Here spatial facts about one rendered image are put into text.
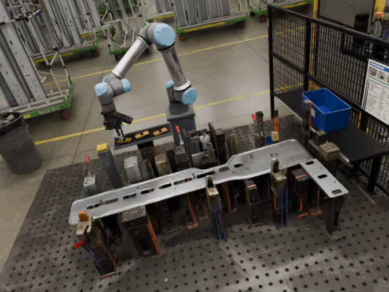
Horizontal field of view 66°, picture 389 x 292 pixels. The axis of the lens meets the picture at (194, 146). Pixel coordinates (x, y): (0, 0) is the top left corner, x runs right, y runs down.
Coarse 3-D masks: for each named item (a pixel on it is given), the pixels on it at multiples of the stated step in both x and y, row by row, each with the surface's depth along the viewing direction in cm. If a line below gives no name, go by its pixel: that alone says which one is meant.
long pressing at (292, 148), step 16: (272, 144) 180; (288, 144) 178; (240, 160) 174; (256, 160) 171; (288, 160) 166; (304, 160) 164; (176, 176) 172; (192, 176) 170; (224, 176) 165; (240, 176) 163; (256, 176) 162; (112, 192) 170; (128, 192) 168; (160, 192) 163; (176, 192) 161; (80, 208) 164; (96, 208) 162; (112, 208) 159; (128, 208) 158
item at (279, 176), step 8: (272, 176) 155; (280, 176) 151; (272, 184) 158; (280, 184) 150; (272, 192) 164; (280, 192) 154; (272, 200) 168; (280, 200) 159; (272, 208) 170; (280, 208) 162; (272, 216) 173; (280, 216) 164; (280, 224) 167
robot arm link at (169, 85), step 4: (172, 80) 208; (168, 84) 202; (172, 84) 201; (168, 88) 203; (172, 88) 202; (168, 92) 205; (172, 92) 202; (168, 96) 208; (172, 96) 204; (172, 100) 208; (176, 100) 207
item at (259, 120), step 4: (256, 112) 173; (260, 112) 174; (256, 116) 174; (260, 116) 171; (256, 120) 176; (260, 120) 176; (260, 124) 177; (260, 128) 178; (264, 128) 178; (264, 132) 179; (264, 136) 180
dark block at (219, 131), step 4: (220, 128) 184; (216, 132) 181; (220, 132) 180; (216, 136) 179; (220, 136) 179; (224, 136) 180; (216, 140) 183; (220, 140) 181; (224, 140) 181; (220, 144) 183; (224, 144) 184; (220, 148) 185; (224, 148) 185; (220, 152) 186; (224, 152) 187; (220, 156) 189; (224, 156) 189; (220, 160) 193; (224, 160) 190; (220, 164) 197; (228, 168) 194
